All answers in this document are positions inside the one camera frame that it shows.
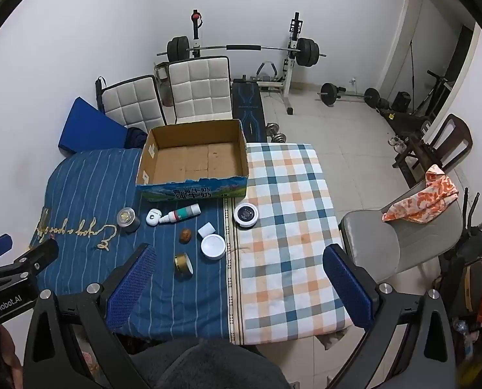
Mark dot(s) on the glass jars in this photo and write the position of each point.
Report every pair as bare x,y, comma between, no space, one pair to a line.
397,143

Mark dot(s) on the dark blue cloth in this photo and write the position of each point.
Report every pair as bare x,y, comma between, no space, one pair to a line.
137,138

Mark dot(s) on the small white square box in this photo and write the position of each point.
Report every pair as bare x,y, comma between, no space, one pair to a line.
206,229

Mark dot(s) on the printed cardboard box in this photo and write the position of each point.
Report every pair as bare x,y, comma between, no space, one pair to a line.
192,158

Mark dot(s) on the blue foam mat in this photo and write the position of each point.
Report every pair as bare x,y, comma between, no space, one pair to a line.
87,125

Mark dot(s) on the person's left hand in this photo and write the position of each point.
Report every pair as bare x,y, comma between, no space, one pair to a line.
8,352

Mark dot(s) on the white cushioned chair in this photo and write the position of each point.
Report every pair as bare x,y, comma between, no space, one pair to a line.
131,103
200,89

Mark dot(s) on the gold round tin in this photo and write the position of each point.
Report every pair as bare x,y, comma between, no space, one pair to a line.
183,266

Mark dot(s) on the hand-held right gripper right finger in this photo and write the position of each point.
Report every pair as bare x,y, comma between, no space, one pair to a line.
346,287

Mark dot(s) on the round black white case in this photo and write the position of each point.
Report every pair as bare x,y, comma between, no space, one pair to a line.
245,214

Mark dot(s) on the chrome dumbbell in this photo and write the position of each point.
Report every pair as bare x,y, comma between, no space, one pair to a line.
279,137
273,127

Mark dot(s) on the black speaker box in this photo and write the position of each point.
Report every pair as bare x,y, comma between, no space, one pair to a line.
401,101

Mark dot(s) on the long barbell with black plates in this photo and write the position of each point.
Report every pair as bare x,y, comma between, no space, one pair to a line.
245,48

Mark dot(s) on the dark wooden chair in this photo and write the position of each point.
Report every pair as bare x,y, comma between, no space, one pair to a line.
451,137

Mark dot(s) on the white earbuds case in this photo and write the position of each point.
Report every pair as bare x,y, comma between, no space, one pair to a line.
153,217

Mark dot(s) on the blue striped blanket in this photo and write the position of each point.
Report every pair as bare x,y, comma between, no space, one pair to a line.
83,194

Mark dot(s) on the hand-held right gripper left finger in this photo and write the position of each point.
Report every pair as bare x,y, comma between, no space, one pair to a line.
131,283

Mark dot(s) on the short barbell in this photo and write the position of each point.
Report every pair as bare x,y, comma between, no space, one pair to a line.
346,96

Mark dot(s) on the person's dark clothing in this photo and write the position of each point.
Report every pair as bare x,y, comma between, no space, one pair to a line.
208,366

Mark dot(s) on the black folded scooter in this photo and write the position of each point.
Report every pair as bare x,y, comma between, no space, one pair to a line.
437,89

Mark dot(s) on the black weight bench pad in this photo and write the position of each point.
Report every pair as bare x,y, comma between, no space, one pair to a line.
247,105

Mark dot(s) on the white round lid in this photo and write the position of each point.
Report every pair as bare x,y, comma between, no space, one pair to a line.
213,247

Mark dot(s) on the orange patterned cloth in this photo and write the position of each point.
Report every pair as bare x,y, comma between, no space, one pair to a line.
423,198

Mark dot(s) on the plaid blanket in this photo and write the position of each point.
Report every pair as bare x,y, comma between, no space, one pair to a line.
285,231

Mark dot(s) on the white weight bench rack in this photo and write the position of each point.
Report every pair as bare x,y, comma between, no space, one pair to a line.
291,71

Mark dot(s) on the grey chair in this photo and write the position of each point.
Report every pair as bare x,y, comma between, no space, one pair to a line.
370,235

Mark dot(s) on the brown walnut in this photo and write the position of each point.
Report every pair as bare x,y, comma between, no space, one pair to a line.
185,236

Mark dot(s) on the silver round tin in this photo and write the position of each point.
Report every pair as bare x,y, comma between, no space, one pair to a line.
128,219

